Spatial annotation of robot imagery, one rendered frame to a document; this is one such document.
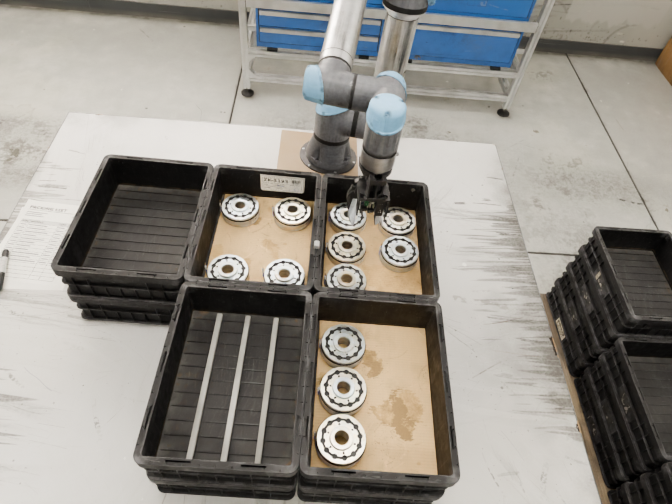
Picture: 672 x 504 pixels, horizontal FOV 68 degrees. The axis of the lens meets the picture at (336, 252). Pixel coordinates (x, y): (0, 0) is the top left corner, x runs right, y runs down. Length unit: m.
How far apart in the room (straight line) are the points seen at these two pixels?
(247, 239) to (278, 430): 0.53
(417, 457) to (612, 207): 2.33
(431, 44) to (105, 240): 2.29
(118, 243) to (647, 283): 1.80
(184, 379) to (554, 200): 2.36
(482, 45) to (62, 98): 2.50
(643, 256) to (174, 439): 1.79
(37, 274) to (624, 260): 1.99
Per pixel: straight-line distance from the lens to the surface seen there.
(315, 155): 1.63
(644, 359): 2.10
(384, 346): 1.21
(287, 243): 1.36
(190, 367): 1.19
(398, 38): 1.42
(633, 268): 2.17
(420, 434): 1.15
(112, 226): 1.48
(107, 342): 1.42
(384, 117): 0.98
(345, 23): 1.20
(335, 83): 1.09
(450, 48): 3.21
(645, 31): 4.65
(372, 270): 1.33
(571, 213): 3.03
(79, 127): 2.04
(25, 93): 3.62
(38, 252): 1.66
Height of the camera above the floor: 1.89
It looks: 51 degrees down
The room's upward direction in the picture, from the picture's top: 8 degrees clockwise
